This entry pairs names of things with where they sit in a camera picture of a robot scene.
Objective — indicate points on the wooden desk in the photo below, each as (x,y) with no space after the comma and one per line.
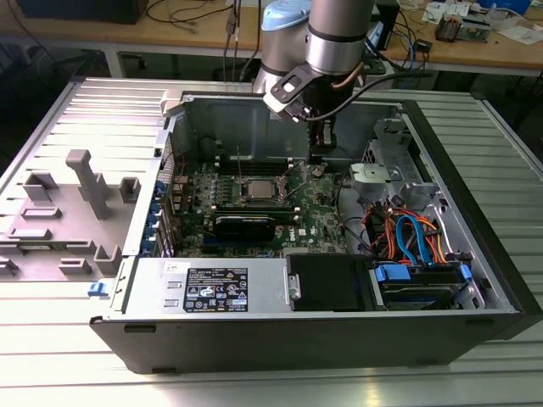
(127,31)

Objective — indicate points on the silver CPU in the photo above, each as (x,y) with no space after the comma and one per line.
(261,189)

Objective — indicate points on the silver coin battery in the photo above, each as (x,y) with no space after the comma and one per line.
(317,172)

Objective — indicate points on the black PC case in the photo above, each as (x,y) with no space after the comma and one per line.
(297,343)

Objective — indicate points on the black box on desk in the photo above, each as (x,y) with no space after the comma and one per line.
(85,10)

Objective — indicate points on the hard disk in blue carrier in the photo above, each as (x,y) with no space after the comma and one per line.
(418,292)

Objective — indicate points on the silver power supply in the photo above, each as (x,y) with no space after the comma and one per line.
(148,284)

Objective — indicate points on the green motherboard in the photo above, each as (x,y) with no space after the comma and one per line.
(314,212)

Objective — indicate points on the blue card retainer clip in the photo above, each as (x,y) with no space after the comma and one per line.
(159,188)
(146,248)
(150,229)
(155,208)

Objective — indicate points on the grey desk device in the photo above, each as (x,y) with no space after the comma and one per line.
(475,29)

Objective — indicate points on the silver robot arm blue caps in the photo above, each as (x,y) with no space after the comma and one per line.
(335,42)

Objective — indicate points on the black RAM slot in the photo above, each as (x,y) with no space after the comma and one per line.
(263,169)
(254,207)
(254,160)
(286,217)

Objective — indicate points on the black graphics card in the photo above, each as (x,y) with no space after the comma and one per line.
(244,231)

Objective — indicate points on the metal locking lever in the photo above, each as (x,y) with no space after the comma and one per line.
(292,170)
(240,163)

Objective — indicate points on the CPU socket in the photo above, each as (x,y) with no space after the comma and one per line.
(244,191)

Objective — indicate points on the grey parts rack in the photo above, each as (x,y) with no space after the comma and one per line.
(42,237)

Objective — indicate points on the blue expansion slot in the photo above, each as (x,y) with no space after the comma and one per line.
(210,245)

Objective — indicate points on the silver metal drive cage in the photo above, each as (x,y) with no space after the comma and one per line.
(390,131)

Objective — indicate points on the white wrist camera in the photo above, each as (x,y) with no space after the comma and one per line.
(288,87)

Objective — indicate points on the small copper transformer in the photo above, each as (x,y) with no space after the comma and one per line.
(449,27)

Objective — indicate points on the white printed card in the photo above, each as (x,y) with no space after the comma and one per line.
(449,10)

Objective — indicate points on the white paper sheet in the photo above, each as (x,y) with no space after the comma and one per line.
(522,35)

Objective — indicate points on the blue plastic clip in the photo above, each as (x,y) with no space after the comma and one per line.
(96,290)

